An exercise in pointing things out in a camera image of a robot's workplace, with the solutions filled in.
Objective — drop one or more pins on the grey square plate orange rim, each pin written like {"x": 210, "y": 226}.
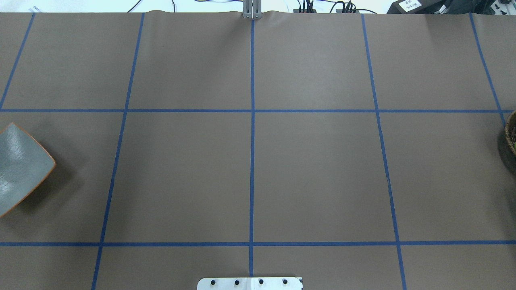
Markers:
{"x": 24, "y": 165}

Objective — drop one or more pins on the brown woven wicker basket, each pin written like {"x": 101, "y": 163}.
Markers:
{"x": 510, "y": 133}

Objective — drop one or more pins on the brown paper table cover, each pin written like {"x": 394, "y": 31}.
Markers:
{"x": 355, "y": 151}

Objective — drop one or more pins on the black power adapter box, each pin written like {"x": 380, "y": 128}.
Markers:
{"x": 415, "y": 6}

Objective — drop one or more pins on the grey aluminium frame post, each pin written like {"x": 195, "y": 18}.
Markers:
{"x": 252, "y": 9}

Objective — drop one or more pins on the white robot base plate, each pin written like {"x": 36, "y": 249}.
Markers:
{"x": 251, "y": 283}

